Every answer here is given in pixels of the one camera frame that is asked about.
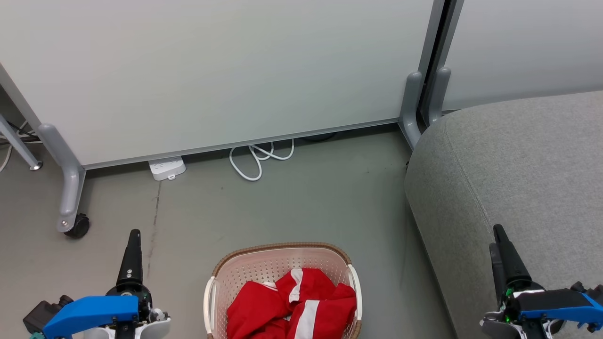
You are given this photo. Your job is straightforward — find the narrow white partition panel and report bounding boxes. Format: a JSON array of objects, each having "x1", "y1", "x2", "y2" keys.
[{"x1": 442, "y1": 0, "x2": 603, "y2": 113}]

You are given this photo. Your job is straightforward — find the white looped cable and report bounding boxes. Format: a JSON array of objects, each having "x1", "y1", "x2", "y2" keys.
[{"x1": 229, "y1": 139, "x2": 295, "y2": 182}]

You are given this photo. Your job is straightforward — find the grey slanted metal leg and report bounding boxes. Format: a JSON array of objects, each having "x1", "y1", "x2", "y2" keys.
[{"x1": 0, "y1": 113, "x2": 43, "y2": 171}]

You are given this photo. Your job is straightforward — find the red and white garment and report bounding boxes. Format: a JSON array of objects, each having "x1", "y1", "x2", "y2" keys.
[{"x1": 226, "y1": 267, "x2": 358, "y2": 339}]

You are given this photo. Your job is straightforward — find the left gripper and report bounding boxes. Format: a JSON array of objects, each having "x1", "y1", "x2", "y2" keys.
[{"x1": 84, "y1": 229, "x2": 171, "y2": 339}]

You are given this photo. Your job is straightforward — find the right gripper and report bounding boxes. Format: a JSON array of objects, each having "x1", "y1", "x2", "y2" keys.
[{"x1": 480, "y1": 224, "x2": 567, "y2": 339}]

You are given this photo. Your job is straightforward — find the thin white cable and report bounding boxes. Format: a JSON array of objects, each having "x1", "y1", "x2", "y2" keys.
[{"x1": 0, "y1": 121, "x2": 29, "y2": 173}]

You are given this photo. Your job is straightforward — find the black floor cable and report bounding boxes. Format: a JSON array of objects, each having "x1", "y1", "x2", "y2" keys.
[{"x1": 298, "y1": 132, "x2": 339, "y2": 143}]

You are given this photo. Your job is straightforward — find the blue right camera mount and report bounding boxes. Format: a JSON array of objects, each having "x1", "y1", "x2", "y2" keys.
[{"x1": 511, "y1": 288, "x2": 603, "y2": 331}]

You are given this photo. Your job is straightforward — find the black caster wheel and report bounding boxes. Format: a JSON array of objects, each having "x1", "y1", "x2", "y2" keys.
[{"x1": 64, "y1": 213, "x2": 90, "y2": 239}]

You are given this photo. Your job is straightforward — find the grey partition foot with caster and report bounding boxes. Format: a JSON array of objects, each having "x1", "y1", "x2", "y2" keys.
[{"x1": 38, "y1": 123, "x2": 87, "y2": 234}]

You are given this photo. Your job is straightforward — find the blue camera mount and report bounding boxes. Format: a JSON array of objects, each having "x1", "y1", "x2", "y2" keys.
[
  {"x1": 41, "y1": 295, "x2": 140, "y2": 339},
  {"x1": 511, "y1": 288, "x2": 603, "y2": 331}
]

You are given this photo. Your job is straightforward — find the grey fabric sofa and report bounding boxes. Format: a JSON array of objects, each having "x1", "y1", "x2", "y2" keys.
[{"x1": 404, "y1": 90, "x2": 603, "y2": 339}]

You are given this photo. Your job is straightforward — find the large white partition panel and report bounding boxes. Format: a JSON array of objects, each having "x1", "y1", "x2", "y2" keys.
[{"x1": 0, "y1": 0, "x2": 446, "y2": 170}]

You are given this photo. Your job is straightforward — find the blue left camera mount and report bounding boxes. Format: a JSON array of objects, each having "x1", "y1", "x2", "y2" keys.
[{"x1": 41, "y1": 295, "x2": 140, "y2": 339}]

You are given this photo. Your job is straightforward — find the white power strip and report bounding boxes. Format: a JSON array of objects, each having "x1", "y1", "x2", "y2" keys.
[{"x1": 148, "y1": 157, "x2": 187, "y2": 182}]

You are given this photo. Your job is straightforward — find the white perforated laundry basket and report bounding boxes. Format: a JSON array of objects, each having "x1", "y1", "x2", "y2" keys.
[{"x1": 203, "y1": 242, "x2": 364, "y2": 339}]

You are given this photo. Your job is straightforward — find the thin black cable bundle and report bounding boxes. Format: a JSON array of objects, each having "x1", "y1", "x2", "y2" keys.
[{"x1": 4, "y1": 121, "x2": 42, "y2": 144}]

